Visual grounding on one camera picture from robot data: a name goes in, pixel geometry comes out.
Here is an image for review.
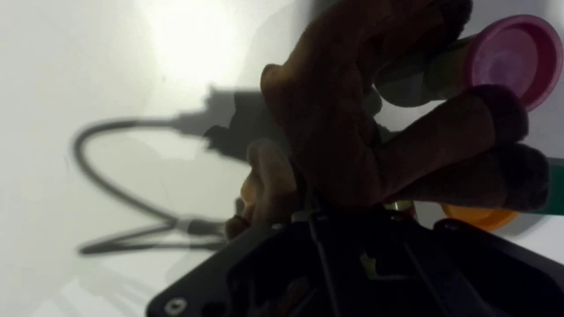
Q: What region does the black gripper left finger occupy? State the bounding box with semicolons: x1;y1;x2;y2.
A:
287;208;344;278

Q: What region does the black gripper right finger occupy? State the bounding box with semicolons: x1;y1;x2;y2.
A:
376;204;450;283

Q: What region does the brown reindeer plush toy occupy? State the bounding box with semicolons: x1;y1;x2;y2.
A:
226;0;552;241

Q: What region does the purple lid dough container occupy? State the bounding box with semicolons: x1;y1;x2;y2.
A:
376;14;564;114

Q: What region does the yellow-orange lid dough container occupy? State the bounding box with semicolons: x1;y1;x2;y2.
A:
439;201;522;232

